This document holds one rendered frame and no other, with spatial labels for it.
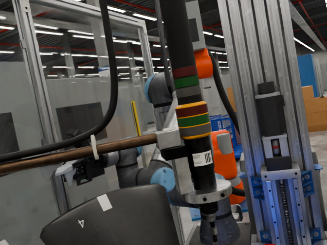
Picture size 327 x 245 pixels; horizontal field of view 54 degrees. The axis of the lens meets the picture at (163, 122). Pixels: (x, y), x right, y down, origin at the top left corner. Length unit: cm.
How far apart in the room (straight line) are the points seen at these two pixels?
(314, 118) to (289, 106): 841
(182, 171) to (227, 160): 394
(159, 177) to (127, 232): 43
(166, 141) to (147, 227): 19
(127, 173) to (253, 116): 54
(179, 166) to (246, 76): 90
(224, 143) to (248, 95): 303
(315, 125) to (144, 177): 887
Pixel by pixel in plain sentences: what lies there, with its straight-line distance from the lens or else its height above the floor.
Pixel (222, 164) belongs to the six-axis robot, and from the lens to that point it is 437.
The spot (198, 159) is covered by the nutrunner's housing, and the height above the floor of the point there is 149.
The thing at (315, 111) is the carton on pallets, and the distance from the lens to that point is 969.
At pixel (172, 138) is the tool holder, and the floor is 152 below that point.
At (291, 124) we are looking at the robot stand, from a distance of 131.
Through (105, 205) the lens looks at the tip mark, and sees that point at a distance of 58.
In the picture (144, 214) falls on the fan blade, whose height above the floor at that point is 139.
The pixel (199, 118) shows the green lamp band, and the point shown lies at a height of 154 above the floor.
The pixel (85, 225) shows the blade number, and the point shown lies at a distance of 57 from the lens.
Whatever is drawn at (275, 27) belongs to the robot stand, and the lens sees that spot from 131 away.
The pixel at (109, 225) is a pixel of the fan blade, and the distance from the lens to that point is 56.
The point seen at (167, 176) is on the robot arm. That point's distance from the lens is 97.
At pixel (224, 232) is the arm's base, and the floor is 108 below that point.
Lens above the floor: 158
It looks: 4 degrees down
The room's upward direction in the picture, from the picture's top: 11 degrees counter-clockwise
